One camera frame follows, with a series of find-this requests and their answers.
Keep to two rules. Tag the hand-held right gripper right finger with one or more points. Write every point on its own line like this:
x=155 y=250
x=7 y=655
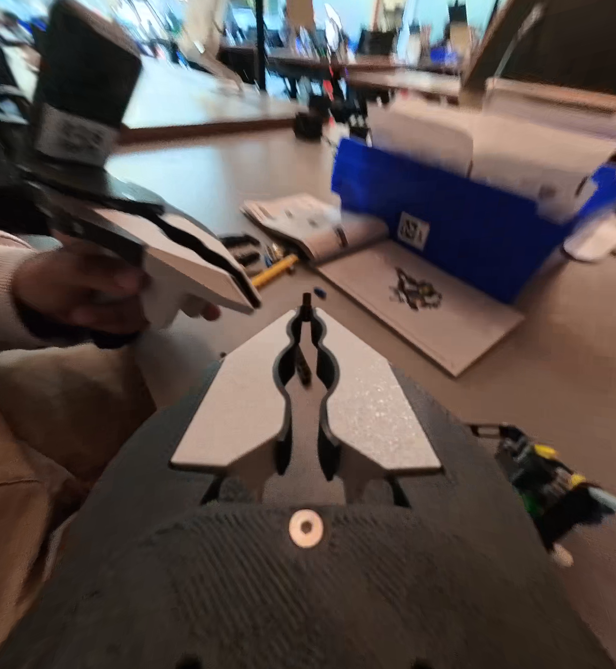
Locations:
x=376 y=418

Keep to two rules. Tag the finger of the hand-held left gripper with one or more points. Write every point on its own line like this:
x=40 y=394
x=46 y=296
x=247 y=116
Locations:
x=182 y=266
x=203 y=238

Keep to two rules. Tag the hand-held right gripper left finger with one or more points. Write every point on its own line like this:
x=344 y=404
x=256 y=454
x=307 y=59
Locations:
x=234 y=413

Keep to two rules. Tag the lego instruction booklet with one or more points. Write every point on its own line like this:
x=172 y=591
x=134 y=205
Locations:
x=313 y=224

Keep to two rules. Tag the small blue lego piece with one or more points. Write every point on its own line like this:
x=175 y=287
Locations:
x=320 y=293

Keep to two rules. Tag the partly built lego model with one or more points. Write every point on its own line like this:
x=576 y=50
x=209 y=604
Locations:
x=543 y=481

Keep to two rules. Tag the person's left hand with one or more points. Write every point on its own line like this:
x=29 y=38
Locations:
x=77 y=292

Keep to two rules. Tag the yellow pencil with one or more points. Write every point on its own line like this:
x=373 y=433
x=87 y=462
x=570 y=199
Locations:
x=274 y=272

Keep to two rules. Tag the white printed cardboard sheet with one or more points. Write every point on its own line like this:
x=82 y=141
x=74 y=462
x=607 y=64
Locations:
x=433 y=324

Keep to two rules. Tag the black pole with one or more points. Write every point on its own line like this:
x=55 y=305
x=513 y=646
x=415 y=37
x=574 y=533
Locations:
x=260 y=42

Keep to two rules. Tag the blue plastic bin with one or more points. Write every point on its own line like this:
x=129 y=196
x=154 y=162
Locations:
x=459 y=235

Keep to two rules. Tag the person's legs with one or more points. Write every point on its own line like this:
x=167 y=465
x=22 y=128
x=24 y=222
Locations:
x=20 y=470

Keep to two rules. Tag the long wooden table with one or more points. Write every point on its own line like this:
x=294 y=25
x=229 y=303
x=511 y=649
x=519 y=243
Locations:
x=391 y=78

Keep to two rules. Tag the white plastic object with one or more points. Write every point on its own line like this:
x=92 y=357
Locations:
x=595 y=240

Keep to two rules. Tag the white papers in bin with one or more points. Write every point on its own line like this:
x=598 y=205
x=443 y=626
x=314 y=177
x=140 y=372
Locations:
x=496 y=151

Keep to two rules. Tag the wooden beam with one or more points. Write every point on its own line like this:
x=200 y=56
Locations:
x=501 y=42

